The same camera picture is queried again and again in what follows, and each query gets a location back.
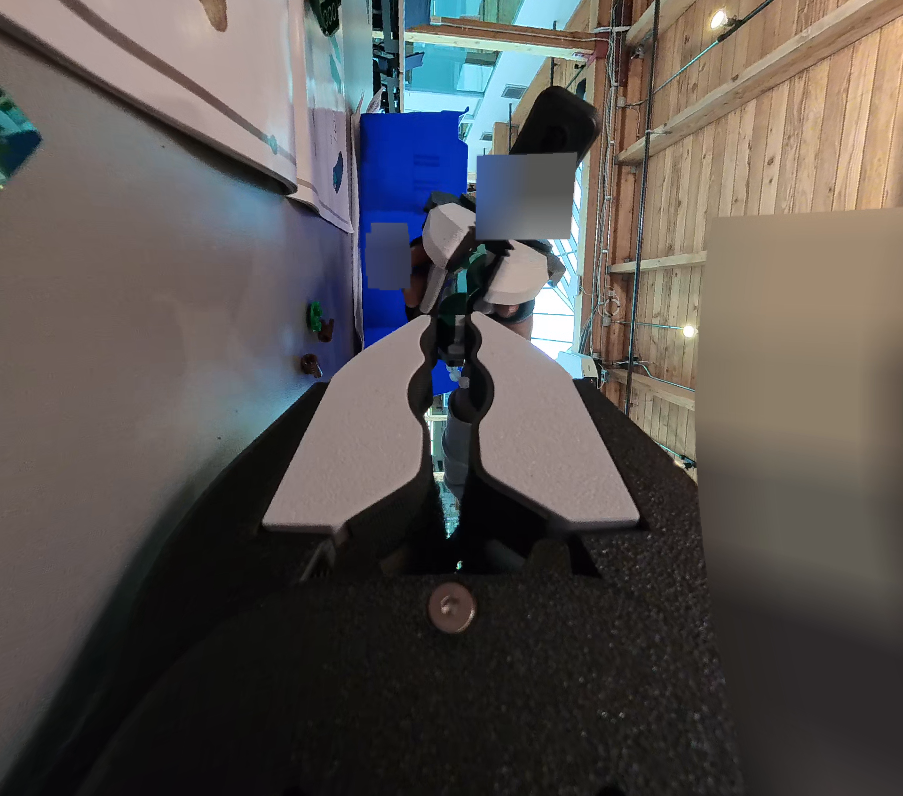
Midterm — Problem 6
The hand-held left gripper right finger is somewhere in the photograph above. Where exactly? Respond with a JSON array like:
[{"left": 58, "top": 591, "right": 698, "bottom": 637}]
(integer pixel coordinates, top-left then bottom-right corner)
[{"left": 468, "top": 312, "right": 642, "bottom": 533}]

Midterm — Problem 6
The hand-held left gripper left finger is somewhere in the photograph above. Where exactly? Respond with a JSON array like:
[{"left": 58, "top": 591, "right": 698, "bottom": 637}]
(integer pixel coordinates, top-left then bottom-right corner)
[{"left": 262, "top": 314, "right": 434, "bottom": 546}]

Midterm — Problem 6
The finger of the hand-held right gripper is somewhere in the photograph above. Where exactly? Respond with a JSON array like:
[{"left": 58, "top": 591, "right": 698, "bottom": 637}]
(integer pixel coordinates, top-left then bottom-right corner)
[
  {"left": 420, "top": 202, "right": 475, "bottom": 316},
  {"left": 483, "top": 241, "right": 551, "bottom": 305}
]

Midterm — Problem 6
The grey desk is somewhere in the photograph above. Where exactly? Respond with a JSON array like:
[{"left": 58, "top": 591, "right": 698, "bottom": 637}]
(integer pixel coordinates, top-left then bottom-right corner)
[{"left": 0, "top": 14, "right": 364, "bottom": 783}]

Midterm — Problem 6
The blue paper bag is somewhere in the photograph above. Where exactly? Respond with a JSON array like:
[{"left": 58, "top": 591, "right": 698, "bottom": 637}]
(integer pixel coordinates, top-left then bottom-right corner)
[{"left": 358, "top": 110, "right": 471, "bottom": 391}]

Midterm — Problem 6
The pale wooden beam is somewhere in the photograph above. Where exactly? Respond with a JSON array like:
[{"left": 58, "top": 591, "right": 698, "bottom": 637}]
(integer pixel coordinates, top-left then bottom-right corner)
[{"left": 404, "top": 17, "right": 609, "bottom": 61}]

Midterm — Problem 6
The white printed paper sheet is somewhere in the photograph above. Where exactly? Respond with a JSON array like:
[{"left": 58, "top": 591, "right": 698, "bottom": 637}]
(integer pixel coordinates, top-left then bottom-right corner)
[{"left": 281, "top": 0, "right": 356, "bottom": 234}]

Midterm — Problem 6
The teal plastic item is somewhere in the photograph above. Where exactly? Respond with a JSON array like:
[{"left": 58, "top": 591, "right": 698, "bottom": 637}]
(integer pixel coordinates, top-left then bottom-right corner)
[{"left": 0, "top": 88, "right": 44, "bottom": 184}]

